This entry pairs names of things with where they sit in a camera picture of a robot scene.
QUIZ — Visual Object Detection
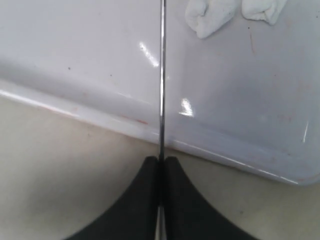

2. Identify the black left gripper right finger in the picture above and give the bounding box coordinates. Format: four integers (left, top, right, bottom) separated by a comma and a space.
162, 156, 255, 240

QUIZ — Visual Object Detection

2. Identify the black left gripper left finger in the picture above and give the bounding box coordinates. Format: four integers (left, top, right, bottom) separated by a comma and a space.
68, 156, 159, 240

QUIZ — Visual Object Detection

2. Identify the white marshmallow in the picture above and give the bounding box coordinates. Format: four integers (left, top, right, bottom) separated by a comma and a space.
241, 0, 287, 26
185, 0, 240, 39

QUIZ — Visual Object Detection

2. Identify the thin metal skewer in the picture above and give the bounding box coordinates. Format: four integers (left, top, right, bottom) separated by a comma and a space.
158, 0, 167, 162

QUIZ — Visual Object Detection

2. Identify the white plastic tray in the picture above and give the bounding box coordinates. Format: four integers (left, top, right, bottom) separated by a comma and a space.
0, 0, 320, 185

